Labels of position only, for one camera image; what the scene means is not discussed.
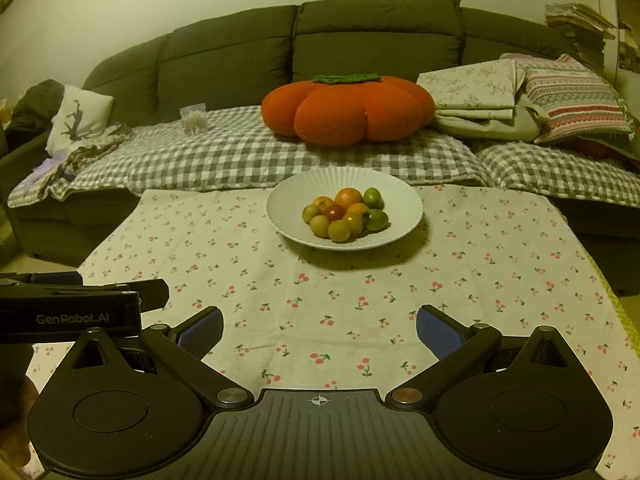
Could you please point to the olive green sofa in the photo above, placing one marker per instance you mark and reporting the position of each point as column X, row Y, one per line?
column 225, row 60

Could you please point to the white printed cushion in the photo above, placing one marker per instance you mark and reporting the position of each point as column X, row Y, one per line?
column 80, row 112

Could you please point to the folded floral sheet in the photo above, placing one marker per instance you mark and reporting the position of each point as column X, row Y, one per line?
column 470, row 87

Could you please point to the dark jacket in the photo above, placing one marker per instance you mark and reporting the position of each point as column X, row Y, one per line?
column 32, row 105

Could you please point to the yellow-green round fruit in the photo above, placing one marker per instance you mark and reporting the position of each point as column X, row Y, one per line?
column 318, row 226

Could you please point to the large orange tangerine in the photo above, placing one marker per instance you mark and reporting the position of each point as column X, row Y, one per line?
column 348, row 195

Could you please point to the cherry print tablecloth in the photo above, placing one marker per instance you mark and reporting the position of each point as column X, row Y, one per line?
column 350, row 285

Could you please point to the small orange tangerine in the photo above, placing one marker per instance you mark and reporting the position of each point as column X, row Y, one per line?
column 322, row 204
column 357, row 208

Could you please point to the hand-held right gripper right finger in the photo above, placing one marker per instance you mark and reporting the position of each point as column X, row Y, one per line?
column 440, row 332

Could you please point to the yellow round fruit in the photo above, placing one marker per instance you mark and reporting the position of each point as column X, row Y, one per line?
column 339, row 230

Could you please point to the orange pumpkin cushion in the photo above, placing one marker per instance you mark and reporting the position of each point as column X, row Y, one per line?
column 345, row 110

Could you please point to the yellow-orange round fruit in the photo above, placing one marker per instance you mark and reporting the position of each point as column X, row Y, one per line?
column 353, row 222

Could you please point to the stack of papers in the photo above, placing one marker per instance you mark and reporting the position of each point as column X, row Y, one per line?
column 575, row 25

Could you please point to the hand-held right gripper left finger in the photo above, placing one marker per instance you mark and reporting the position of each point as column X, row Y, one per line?
column 200, row 332

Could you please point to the red cushion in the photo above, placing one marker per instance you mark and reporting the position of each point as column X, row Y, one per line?
column 595, row 149

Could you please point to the white ribbed plate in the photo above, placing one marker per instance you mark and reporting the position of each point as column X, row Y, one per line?
column 400, row 210

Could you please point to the red round fruit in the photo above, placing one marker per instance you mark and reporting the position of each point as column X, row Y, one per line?
column 334, row 211

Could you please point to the grey checked blanket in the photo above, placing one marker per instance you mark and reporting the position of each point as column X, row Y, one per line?
column 225, row 155

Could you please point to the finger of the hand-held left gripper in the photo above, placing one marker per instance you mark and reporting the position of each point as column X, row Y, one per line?
column 150, row 294
column 50, row 278

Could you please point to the clear plastic swab container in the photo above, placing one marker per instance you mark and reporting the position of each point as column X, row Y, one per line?
column 193, row 117

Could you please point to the floral patterned cloth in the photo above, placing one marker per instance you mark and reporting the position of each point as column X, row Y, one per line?
column 95, row 147

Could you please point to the striped knit pillow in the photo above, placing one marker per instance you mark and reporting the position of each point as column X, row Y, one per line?
column 570, row 95

